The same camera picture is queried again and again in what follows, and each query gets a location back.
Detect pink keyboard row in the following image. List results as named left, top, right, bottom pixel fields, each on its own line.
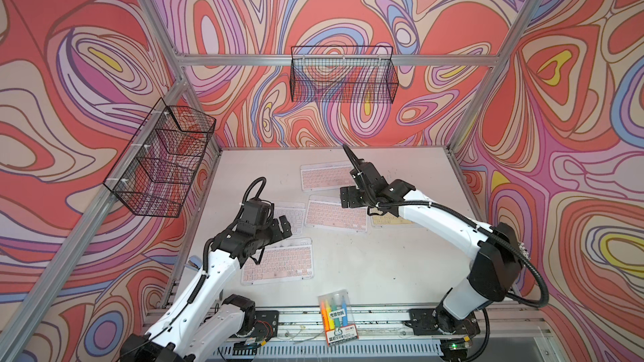
left=305, top=195, right=369, bottom=233

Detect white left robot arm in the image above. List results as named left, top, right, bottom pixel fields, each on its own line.
left=118, top=198, right=292, bottom=361

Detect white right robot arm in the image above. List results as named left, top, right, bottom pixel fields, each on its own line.
left=327, top=150, right=550, bottom=320

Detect white key keyboard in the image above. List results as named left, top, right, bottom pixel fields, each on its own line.
left=274, top=202, right=306, bottom=236

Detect yellow key keyboard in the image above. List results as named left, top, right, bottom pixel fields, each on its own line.
left=370, top=214, right=418, bottom=229

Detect highlighter marker pack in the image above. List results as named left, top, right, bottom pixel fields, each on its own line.
left=318, top=290, right=359, bottom=346

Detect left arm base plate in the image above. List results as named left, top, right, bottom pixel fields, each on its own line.
left=232, top=310, right=279, bottom=341

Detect aluminium front rail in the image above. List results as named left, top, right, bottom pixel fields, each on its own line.
left=205, top=305, right=565, bottom=361

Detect black wire basket left wall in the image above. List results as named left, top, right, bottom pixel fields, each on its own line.
left=103, top=99, right=216, bottom=218

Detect black wire basket wall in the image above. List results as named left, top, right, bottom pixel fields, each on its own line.
left=103, top=99, right=216, bottom=218
left=289, top=45, right=399, bottom=104

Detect black wire basket back wall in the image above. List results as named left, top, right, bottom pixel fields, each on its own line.
left=289, top=45, right=399, bottom=104

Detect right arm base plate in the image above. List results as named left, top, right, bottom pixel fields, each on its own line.
left=402, top=308, right=481, bottom=337

